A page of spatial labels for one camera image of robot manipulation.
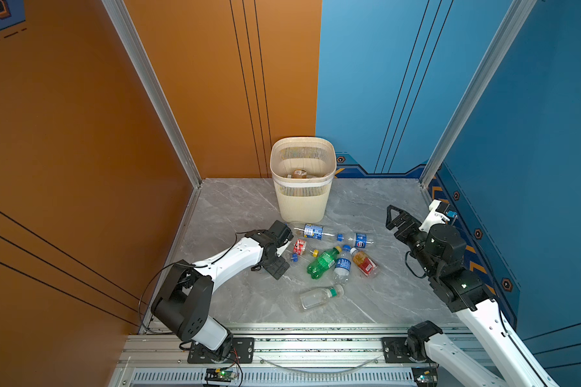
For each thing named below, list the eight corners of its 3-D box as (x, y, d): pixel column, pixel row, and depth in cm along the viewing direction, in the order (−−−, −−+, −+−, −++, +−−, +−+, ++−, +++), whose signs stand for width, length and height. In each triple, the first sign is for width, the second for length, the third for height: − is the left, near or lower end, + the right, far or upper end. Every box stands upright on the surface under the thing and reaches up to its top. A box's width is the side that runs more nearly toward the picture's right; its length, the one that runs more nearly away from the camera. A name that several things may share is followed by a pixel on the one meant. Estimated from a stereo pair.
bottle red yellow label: (366, 281, 89) (369, 274, 84) (346, 254, 96) (349, 246, 91) (376, 275, 90) (380, 268, 85) (356, 249, 97) (359, 241, 93)
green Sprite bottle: (315, 282, 88) (316, 277, 85) (305, 272, 91) (305, 266, 87) (343, 257, 95) (344, 251, 91) (333, 248, 98) (334, 242, 94)
